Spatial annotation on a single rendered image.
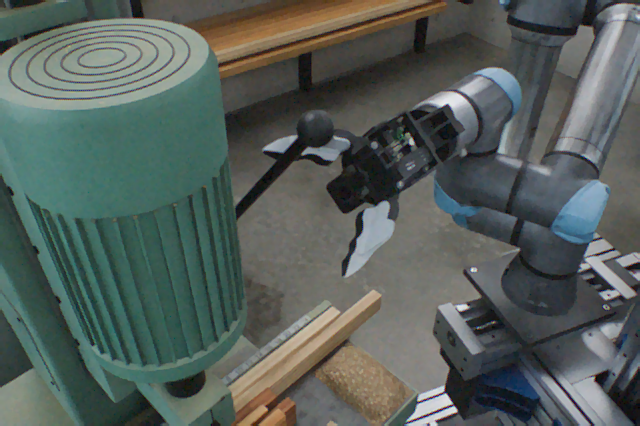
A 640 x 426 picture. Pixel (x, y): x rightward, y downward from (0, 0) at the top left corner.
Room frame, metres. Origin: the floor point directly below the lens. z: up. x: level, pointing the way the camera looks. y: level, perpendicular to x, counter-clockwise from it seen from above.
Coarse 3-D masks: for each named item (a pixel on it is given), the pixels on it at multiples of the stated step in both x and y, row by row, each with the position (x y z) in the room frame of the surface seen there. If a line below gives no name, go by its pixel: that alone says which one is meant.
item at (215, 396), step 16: (208, 368) 0.43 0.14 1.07; (144, 384) 0.42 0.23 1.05; (160, 384) 0.41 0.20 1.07; (208, 384) 0.41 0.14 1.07; (224, 384) 0.41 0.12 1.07; (160, 400) 0.39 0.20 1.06; (176, 400) 0.39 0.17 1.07; (192, 400) 0.39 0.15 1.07; (208, 400) 0.39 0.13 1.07; (224, 400) 0.39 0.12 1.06; (176, 416) 0.37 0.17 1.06; (192, 416) 0.36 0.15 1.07; (208, 416) 0.37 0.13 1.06; (224, 416) 0.39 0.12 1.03
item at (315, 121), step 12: (300, 120) 0.44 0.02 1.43; (312, 120) 0.44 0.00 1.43; (324, 120) 0.44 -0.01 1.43; (300, 132) 0.43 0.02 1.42; (312, 132) 0.43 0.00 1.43; (324, 132) 0.43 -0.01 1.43; (300, 144) 0.45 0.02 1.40; (312, 144) 0.43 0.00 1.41; (324, 144) 0.43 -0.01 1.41; (288, 156) 0.46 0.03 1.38; (276, 168) 0.48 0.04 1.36; (264, 180) 0.49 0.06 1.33; (252, 192) 0.51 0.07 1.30; (240, 204) 0.53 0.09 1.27; (240, 216) 0.54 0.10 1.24
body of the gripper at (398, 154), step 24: (384, 120) 0.50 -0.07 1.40; (408, 120) 0.51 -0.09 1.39; (432, 120) 0.55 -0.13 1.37; (456, 120) 0.54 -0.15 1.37; (360, 144) 0.52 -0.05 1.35; (384, 144) 0.49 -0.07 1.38; (408, 144) 0.49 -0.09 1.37; (432, 144) 0.50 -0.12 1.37; (360, 168) 0.50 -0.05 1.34; (384, 168) 0.48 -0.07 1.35; (408, 168) 0.47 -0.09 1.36; (432, 168) 0.48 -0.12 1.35; (360, 192) 0.49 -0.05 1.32; (384, 192) 0.47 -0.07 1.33
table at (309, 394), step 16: (304, 384) 0.52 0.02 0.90; (320, 384) 0.52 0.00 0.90; (304, 400) 0.49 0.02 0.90; (320, 400) 0.49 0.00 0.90; (336, 400) 0.49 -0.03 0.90; (416, 400) 0.50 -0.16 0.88; (304, 416) 0.47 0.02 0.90; (320, 416) 0.47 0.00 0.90; (336, 416) 0.47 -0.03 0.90; (352, 416) 0.47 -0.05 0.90; (400, 416) 0.47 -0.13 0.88
